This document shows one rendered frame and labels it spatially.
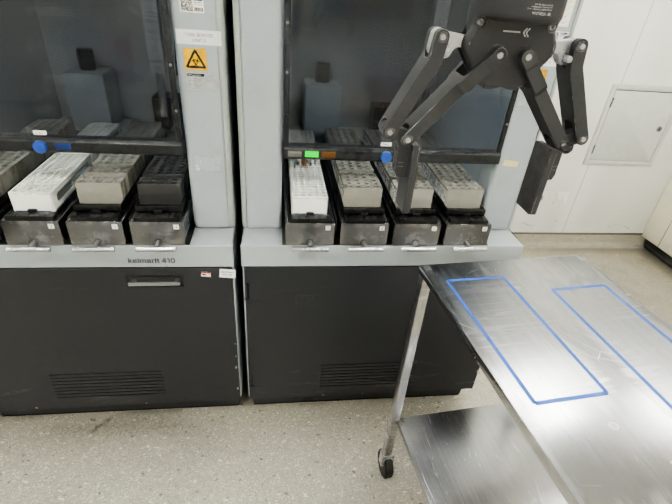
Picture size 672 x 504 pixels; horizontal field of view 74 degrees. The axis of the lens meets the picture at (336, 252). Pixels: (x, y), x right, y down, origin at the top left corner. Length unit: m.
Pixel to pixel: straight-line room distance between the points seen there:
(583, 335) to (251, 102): 0.91
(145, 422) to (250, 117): 1.14
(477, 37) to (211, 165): 0.93
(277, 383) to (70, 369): 0.65
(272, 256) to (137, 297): 0.41
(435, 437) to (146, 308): 0.92
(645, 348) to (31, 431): 1.80
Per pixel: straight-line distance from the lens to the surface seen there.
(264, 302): 1.36
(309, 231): 1.22
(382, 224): 1.24
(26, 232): 1.37
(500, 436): 1.48
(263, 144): 1.21
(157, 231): 1.26
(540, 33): 0.45
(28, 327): 1.57
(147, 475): 1.68
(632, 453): 0.84
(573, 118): 0.49
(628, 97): 2.97
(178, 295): 1.37
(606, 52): 2.82
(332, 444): 1.68
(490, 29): 0.43
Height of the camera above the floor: 1.39
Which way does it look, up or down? 32 degrees down
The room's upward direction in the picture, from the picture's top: 5 degrees clockwise
